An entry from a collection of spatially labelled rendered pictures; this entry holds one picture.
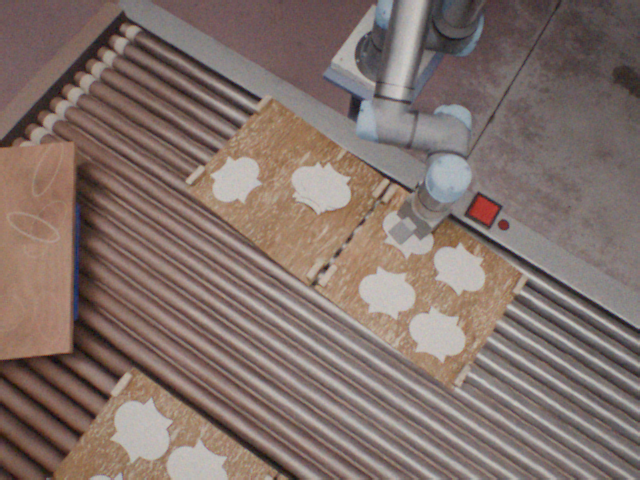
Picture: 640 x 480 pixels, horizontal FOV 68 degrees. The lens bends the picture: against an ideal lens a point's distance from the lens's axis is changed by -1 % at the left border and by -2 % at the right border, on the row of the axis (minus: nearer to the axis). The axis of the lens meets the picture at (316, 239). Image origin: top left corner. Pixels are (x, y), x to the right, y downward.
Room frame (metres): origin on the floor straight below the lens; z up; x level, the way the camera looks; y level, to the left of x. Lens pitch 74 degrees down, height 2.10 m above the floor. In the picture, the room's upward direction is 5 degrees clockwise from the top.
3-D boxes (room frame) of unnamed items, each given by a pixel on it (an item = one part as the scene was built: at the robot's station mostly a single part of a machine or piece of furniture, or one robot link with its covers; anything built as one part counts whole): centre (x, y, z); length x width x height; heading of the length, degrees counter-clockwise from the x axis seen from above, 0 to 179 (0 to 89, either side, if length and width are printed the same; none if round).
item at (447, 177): (0.37, -0.23, 1.27); 0.09 x 0.08 x 0.11; 174
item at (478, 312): (0.24, -0.27, 0.93); 0.41 x 0.35 x 0.02; 58
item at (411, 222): (0.35, -0.21, 1.11); 0.12 x 0.09 x 0.16; 135
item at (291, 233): (0.47, 0.09, 0.93); 0.41 x 0.35 x 0.02; 57
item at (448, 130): (0.47, -0.22, 1.26); 0.11 x 0.11 x 0.08; 84
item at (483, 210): (0.45, -0.43, 0.92); 0.06 x 0.06 x 0.01; 62
